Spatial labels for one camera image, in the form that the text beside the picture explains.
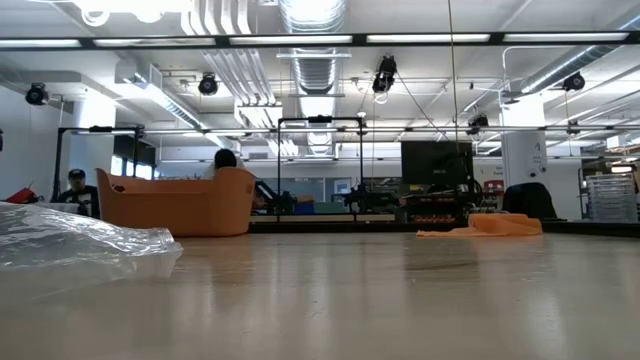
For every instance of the orange plastic basket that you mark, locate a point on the orange plastic basket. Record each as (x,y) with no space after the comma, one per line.
(175,210)

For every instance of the person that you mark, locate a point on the person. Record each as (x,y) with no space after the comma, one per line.
(80,195)
(225,159)

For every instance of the black overhead frame crossbar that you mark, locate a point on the black overhead frame crossbar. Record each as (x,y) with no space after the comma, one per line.
(359,38)

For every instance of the silver ventilation duct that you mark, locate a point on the silver ventilation duct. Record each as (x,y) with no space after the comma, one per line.
(315,75)

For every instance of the black office chair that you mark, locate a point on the black office chair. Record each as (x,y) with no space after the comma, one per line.
(530,200)

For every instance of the background wooden workbench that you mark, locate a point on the background wooden workbench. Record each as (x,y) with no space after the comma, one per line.
(320,218)

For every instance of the black equipment shelf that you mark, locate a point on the black equipment shelf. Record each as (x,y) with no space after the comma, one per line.
(430,205)

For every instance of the black ceiling camera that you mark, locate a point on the black ceiling camera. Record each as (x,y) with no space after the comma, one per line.
(574,82)
(36,95)
(478,122)
(208,85)
(386,70)

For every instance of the black red background robot arm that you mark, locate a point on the black red background robot arm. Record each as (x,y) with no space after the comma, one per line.
(20,196)

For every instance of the orange elastic bandage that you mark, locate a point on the orange elastic bandage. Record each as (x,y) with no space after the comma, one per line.
(500,225)

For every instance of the black aluminium table frame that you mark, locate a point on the black aluminium table frame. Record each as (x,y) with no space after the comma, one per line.
(350,228)

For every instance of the black monitor screen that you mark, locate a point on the black monitor screen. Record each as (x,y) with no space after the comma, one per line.
(420,160)

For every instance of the clear plastic bag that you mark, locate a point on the clear plastic bag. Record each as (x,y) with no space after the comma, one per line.
(65,235)

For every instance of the black metal gantry frame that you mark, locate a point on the black metal gantry frame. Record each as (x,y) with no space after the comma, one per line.
(60,160)
(278,165)

